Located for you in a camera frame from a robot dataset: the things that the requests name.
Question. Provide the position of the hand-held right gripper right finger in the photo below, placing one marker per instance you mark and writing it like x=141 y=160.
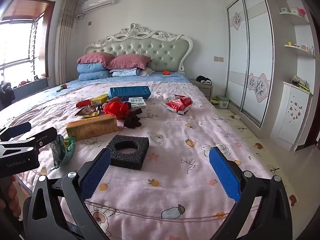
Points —
x=225 y=177

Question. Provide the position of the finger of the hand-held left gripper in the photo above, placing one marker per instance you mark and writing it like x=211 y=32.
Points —
x=43 y=135
x=17 y=129

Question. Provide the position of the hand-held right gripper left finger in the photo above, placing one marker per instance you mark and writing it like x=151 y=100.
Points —
x=96 y=173

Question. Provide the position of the green wrapper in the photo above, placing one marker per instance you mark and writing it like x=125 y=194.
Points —
x=62 y=152

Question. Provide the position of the black foam square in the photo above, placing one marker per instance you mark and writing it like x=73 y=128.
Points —
x=135 y=158

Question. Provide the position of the white milk carton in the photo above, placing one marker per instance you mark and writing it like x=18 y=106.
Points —
x=137 y=102

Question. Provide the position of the person's left hand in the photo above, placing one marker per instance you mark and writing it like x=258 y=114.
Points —
x=11 y=196

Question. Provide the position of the dark cloth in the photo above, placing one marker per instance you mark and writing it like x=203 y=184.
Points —
x=7 y=93

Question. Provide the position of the gold cardboard box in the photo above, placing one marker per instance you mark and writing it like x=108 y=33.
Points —
x=91 y=127

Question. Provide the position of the red windowsill item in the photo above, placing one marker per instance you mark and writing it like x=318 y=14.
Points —
x=24 y=82

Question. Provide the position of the printed floor mat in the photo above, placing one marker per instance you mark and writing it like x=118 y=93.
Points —
x=250 y=135

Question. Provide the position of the brown snack wrapper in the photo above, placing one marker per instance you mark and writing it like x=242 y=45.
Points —
x=87 y=111

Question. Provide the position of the orange green toy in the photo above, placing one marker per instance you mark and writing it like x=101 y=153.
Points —
x=62 y=87

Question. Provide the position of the red flat packet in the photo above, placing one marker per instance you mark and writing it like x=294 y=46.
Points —
x=83 y=103

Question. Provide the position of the yellow drink carton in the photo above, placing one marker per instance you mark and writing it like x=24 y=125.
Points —
x=99 y=99

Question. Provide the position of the pink printed blanket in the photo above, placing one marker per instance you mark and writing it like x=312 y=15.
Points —
x=175 y=132

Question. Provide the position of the red cloth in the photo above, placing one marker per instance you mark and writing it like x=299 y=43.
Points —
x=116 y=108

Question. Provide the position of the green storage box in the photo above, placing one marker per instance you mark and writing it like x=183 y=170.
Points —
x=221 y=102

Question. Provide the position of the brown socks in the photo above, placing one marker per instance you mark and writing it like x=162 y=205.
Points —
x=114 y=99

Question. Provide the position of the blue folded quilt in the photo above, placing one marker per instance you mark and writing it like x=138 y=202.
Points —
x=91 y=72

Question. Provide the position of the red snack bag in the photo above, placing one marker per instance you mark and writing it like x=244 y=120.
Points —
x=177 y=105

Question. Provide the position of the blue cardboard box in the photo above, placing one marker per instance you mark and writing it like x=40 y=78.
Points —
x=130 y=92

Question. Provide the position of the beige nightstand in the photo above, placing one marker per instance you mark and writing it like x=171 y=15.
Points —
x=203 y=90

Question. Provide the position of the pink pillow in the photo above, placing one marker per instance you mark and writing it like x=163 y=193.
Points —
x=130 y=61
x=93 y=58

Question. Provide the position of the white cabinet with stickers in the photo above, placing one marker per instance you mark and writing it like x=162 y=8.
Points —
x=292 y=115

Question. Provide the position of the small red white packet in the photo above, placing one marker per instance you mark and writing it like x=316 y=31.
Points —
x=178 y=96

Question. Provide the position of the black clothes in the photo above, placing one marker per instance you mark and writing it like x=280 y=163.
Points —
x=203 y=79

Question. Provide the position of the light patterned folded blanket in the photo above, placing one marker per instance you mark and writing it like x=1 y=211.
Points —
x=123 y=73

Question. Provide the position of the beige curtain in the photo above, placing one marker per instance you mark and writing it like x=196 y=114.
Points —
x=65 y=35

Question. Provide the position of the blue bed sheet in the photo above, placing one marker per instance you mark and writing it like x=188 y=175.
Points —
x=172 y=77

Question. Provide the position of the grey white cloth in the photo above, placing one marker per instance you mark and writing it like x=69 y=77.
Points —
x=147 y=72

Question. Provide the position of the yellow green clutter pile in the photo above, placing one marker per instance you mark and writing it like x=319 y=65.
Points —
x=300 y=83

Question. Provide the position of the white sliding door wardrobe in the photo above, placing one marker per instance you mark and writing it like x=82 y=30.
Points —
x=250 y=55

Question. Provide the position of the white bed with tufted headboard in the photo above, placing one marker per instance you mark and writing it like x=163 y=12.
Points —
x=140 y=50

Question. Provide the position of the white air conditioner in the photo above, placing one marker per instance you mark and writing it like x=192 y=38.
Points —
x=98 y=3

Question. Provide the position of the pink shelf item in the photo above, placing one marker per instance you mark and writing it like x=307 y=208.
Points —
x=302 y=11

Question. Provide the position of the window with wooden frame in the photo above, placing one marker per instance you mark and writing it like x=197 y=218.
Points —
x=20 y=42

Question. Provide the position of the beige wall switch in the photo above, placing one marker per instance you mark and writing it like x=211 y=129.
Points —
x=218 y=59

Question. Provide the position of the white curved wall shelf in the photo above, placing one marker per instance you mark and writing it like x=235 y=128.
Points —
x=301 y=50
x=296 y=17

